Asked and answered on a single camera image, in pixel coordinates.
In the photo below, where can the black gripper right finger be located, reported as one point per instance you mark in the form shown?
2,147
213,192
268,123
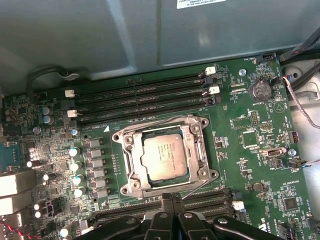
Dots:
192,227

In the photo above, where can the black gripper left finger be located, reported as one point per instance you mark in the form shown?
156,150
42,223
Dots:
157,227

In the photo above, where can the silver CPU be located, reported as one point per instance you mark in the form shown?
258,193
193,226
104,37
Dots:
163,156

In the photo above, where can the metal socket cover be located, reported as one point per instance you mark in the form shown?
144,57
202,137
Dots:
192,150

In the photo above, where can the black RAM slot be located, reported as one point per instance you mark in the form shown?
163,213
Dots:
150,83
150,111
207,193
150,92
150,102
120,212

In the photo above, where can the CPU socket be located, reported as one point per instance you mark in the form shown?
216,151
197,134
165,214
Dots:
136,184

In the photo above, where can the green motherboard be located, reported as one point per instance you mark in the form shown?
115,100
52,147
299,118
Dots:
237,175

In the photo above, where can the silver board screw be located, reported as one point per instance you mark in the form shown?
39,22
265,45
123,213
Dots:
242,72
292,152
37,129

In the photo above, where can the silver port housing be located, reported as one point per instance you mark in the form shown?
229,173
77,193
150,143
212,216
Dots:
15,183
13,203

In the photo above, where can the silver coin battery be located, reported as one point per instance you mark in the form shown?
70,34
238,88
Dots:
260,89

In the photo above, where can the black PC case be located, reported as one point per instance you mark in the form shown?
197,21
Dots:
75,37

